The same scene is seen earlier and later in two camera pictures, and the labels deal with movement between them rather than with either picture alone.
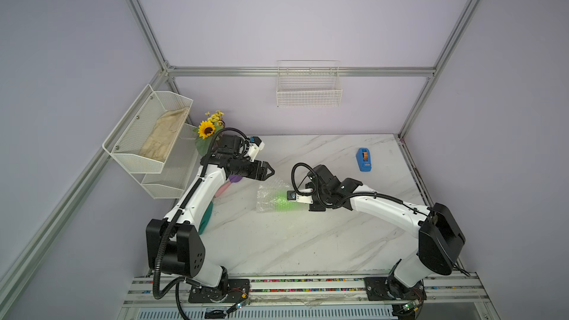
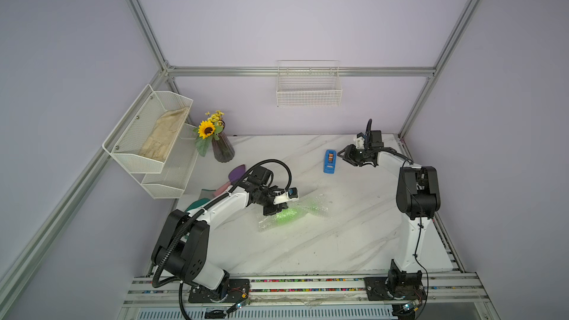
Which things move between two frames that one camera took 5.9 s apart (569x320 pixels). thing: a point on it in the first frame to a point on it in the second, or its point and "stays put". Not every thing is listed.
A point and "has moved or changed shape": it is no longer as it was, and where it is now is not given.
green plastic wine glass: [281, 203] has moved or changed shape
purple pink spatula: [233, 178] stays put
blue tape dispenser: [363, 157] has moved or changed shape
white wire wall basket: [309, 84] stays put
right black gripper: [318, 207] to [349, 152]
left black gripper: [262, 174] to [275, 209]
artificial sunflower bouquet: [207, 130] stays put
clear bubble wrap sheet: [273, 197] has moved or changed shape
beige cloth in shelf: [160, 140] stays put
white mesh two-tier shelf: [154, 142] stays put
